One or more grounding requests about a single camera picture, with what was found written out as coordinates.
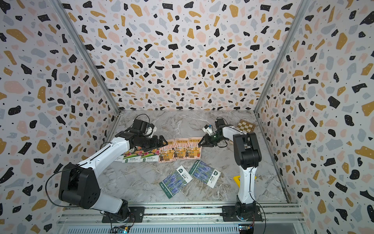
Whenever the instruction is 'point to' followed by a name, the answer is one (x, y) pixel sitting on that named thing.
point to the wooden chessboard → (245, 126)
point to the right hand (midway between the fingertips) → (202, 144)
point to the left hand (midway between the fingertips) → (163, 144)
